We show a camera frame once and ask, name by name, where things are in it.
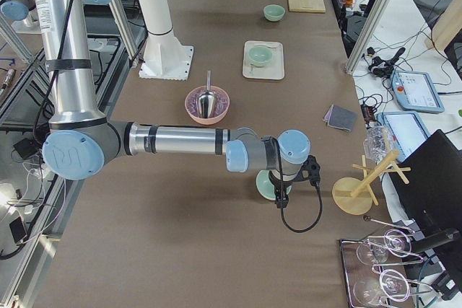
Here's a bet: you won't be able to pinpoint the white ceramic spoon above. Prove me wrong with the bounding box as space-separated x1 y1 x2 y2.
257 43 281 49

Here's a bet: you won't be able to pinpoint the aluminium frame post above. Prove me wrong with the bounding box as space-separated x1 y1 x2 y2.
344 0 390 75

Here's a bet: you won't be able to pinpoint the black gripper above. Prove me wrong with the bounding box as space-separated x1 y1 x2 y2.
269 155 321 208

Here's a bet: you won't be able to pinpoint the blue teach pendant near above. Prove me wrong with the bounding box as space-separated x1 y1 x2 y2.
377 111 430 162

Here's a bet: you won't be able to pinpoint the blue teach pendant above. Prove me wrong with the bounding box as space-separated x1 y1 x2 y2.
377 111 430 162
391 71 445 113

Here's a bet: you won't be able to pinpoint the green bowl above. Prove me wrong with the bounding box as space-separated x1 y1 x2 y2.
263 4 286 22
247 45 273 67
256 170 292 201

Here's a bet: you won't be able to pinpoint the grey and purple cloths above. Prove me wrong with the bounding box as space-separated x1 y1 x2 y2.
323 105 358 132

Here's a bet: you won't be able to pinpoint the black monitor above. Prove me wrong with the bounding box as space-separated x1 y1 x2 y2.
392 130 461 236

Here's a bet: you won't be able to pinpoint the cream rabbit serving tray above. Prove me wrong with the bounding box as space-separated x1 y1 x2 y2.
243 40 285 80

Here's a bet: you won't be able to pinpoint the wooden cup tree stand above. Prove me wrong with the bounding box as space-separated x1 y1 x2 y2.
332 149 411 216

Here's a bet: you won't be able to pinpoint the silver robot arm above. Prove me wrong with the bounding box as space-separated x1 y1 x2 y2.
1 0 321 208

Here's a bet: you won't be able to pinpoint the blue teach pendant far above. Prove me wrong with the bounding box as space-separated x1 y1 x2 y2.
391 71 445 113

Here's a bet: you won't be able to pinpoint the pink bowl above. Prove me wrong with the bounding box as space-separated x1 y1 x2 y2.
184 85 231 125

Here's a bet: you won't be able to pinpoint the wooden cutting board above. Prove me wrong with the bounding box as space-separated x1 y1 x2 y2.
288 0 326 13

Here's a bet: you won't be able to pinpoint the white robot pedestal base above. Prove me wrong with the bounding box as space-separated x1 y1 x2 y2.
139 0 193 81

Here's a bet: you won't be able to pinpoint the green bowl on tray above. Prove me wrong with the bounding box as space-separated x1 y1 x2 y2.
247 45 273 67

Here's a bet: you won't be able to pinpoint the metal ice scoop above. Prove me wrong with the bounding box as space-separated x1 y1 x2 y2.
196 70 217 118

